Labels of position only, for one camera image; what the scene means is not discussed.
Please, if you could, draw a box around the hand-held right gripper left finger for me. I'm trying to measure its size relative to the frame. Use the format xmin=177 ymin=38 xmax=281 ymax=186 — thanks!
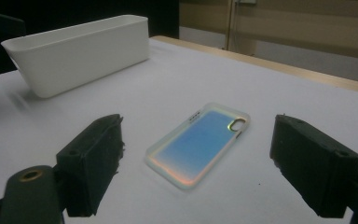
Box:
xmin=56 ymin=113 xmax=126 ymax=218

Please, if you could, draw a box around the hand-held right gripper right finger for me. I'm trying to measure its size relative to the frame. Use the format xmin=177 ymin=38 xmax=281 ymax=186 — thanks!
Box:
xmin=268 ymin=114 xmax=358 ymax=218

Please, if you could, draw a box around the white plastic bin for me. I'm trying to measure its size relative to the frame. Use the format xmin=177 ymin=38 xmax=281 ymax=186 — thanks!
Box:
xmin=1 ymin=14 xmax=150 ymax=99

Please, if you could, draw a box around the iridescent phone case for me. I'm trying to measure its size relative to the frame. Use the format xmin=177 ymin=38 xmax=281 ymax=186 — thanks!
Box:
xmin=144 ymin=102 xmax=252 ymax=191

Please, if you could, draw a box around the beige wooden desk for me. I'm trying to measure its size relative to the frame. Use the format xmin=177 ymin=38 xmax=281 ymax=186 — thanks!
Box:
xmin=179 ymin=0 xmax=358 ymax=62

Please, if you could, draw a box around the white table sheet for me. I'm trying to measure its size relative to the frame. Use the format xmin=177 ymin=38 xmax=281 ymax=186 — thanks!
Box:
xmin=0 ymin=36 xmax=358 ymax=224

